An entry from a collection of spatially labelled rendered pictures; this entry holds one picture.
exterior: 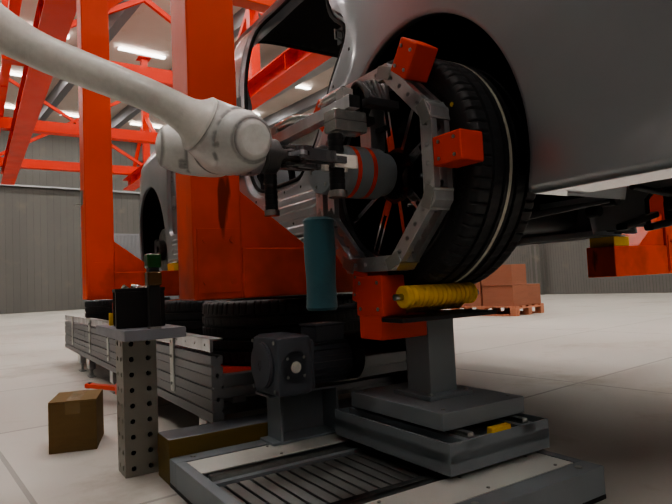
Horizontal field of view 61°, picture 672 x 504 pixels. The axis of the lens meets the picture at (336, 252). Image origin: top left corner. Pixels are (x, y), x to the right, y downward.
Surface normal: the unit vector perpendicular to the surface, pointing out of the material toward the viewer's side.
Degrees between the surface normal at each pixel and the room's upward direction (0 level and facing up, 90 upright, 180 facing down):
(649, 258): 90
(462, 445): 90
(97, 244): 90
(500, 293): 90
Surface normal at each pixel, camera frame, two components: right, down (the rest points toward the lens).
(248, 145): 0.68, 0.08
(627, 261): 0.54, -0.07
